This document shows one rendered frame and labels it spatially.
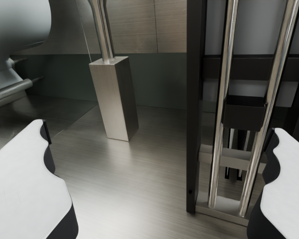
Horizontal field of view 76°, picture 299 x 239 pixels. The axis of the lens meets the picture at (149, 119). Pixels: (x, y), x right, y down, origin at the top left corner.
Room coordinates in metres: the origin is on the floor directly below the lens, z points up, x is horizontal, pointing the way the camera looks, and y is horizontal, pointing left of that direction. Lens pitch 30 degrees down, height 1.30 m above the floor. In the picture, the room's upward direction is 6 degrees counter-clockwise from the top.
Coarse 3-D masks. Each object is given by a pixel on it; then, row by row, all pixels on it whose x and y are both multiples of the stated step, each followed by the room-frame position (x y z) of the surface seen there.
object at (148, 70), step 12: (132, 60) 0.82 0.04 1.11; (144, 60) 0.80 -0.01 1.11; (156, 60) 0.77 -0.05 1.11; (168, 60) 0.75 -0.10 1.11; (180, 60) 0.73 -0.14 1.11; (132, 72) 0.82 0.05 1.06; (144, 72) 0.80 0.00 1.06; (156, 72) 0.78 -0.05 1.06; (168, 72) 0.75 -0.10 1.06; (180, 72) 0.73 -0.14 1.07; (144, 84) 0.80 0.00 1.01; (156, 84) 0.78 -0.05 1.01; (168, 84) 0.75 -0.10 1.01; (180, 84) 0.73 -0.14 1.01; (144, 96) 0.80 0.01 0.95; (156, 96) 0.78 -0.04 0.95; (168, 96) 0.76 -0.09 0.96; (180, 96) 0.73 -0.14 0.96; (180, 108) 0.73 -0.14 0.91; (204, 108) 0.69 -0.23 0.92; (276, 108) 0.58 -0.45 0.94; (288, 108) 0.57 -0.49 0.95
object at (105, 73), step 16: (96, 0) 0.58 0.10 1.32; (96, 16) 0.58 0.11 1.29; (96, 32) 0.59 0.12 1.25; (112, 48) 0.59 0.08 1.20; (96, 64) 0.57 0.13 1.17; (112, 64) 0.54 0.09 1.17; (128, 64) 0.61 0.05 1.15; (96, 80) 0.57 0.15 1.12; (112, 80) 0.55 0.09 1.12; (128, 80) 0.60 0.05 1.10; (112, 96) 0.55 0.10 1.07; (128, 96) 0.58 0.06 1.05; (112, 112) 0.56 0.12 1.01; (128, 112) 0.57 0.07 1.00; (112, 128) 0.56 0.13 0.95; (128, 128) 0.55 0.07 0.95
